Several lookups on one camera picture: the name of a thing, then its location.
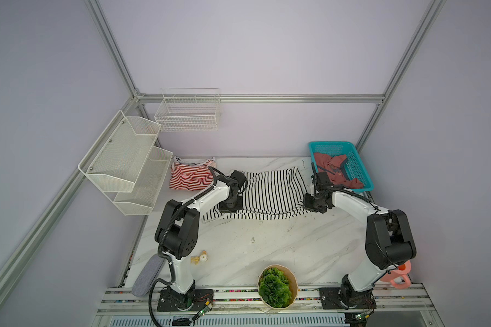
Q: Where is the white mesh lower shelf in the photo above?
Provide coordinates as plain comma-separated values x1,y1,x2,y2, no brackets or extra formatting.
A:
114,147,173,216

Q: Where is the red white striped tank top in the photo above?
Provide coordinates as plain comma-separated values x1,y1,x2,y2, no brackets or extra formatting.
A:
169,157,217,192

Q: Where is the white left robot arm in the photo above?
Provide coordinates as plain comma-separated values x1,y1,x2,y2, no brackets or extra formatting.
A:
148,167,247,326

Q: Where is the small yellow white toy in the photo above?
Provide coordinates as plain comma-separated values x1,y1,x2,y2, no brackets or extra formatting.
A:
190,251,209,265

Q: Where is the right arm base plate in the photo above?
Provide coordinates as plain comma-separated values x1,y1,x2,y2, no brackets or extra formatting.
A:
319,287,376,310

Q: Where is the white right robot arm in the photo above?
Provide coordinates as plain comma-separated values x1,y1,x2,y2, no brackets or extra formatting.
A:
304,164,417,309

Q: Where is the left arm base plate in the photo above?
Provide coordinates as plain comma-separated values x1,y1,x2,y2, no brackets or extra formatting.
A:
156,287,214,312

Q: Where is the pink watering can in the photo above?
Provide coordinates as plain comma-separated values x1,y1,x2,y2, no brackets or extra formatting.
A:
380,260,412,290

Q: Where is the dark red tank top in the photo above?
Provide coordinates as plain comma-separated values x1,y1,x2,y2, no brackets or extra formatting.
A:
313,153,364,189

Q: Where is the aluminium front rail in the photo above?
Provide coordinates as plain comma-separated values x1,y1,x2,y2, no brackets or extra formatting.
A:
96,283,435,316

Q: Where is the green plant in pot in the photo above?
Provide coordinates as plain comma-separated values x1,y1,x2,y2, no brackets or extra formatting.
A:
258,264,299,309

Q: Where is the teal plastic basket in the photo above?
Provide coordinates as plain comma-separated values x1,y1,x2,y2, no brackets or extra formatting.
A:
308,141,375,193

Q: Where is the black white striped tank top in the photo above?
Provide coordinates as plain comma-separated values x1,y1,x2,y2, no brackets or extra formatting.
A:
201,167,309,223

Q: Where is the white wire wall basket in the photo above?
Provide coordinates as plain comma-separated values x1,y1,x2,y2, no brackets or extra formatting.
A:
155,88,221,132

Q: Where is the grey oval pad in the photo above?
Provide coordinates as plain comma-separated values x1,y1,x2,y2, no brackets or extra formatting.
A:
132,254,166,297

